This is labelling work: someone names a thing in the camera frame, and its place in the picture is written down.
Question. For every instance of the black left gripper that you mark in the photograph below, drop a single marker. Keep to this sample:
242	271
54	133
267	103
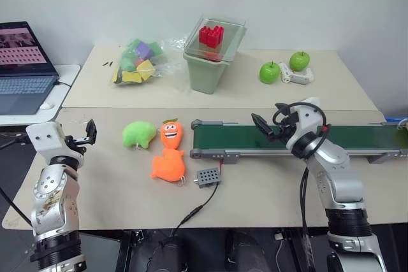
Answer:
74	147

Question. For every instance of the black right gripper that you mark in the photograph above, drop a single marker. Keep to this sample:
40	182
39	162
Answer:
285	127

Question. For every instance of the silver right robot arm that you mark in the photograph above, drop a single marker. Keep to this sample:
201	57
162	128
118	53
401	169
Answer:
338	183

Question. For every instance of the green conveyor belt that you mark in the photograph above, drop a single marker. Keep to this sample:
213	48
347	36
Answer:
287	139

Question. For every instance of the green apple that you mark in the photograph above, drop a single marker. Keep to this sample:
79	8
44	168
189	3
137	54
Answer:
269	72
299	60

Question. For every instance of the white plastic device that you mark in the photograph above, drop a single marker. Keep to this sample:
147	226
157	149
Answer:
298	75

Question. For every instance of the white computer mouse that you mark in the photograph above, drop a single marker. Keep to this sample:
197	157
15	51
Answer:
47	105

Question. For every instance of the green plush toy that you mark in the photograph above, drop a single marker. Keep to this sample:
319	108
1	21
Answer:
138	133

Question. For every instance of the white side table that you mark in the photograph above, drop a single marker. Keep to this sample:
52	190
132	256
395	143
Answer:
60	84

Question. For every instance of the small black scraps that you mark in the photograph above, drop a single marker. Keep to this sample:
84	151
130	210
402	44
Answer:
107	64

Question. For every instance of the pale green plastic bin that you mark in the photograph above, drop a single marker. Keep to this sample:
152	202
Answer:
207	68

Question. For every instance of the plastic bag of foam blocks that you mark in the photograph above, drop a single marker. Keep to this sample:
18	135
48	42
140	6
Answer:
137	63

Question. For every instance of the grey perforated control box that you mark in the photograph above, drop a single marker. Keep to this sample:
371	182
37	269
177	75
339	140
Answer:
208	177

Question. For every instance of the open laptop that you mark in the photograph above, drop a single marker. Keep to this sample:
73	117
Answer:
20	68

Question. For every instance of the clear plastic box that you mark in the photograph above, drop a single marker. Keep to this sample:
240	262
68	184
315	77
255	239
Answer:
215	38

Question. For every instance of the red toy block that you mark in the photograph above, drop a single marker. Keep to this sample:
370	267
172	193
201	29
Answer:
210	36

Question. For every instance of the blue object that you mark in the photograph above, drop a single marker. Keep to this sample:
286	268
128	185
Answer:
396	119

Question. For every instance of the dark rounded shape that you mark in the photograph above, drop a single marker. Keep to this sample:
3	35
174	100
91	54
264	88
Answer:
167	256
243	253

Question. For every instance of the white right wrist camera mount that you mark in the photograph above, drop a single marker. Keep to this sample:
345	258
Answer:
307	116

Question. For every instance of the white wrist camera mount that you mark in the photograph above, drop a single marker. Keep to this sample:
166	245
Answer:
43	136
307	116

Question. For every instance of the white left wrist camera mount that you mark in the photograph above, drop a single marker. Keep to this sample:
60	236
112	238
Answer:
43	136

